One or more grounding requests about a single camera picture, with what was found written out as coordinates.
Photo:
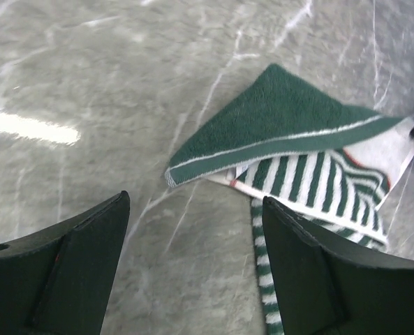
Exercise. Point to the green white striped towel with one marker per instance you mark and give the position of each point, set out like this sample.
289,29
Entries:
332,163

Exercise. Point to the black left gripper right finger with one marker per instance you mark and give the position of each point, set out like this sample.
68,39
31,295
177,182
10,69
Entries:
326,284

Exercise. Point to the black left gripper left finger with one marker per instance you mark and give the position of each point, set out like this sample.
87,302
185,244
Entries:
58,280

